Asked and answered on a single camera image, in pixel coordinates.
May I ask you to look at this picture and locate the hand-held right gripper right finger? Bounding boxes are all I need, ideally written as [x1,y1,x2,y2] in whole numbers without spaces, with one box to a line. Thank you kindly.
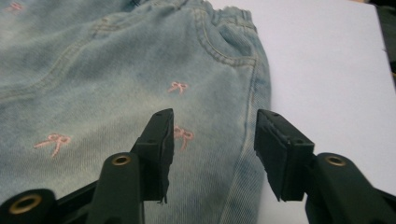
[253,108,316,203]

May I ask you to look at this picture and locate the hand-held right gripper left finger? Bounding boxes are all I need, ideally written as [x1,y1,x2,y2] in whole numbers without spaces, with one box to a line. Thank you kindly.
[130,107,175,204]

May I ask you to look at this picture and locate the light blue denim shorts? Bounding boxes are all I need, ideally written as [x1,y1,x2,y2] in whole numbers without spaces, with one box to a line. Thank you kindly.
[0,0,272,224]

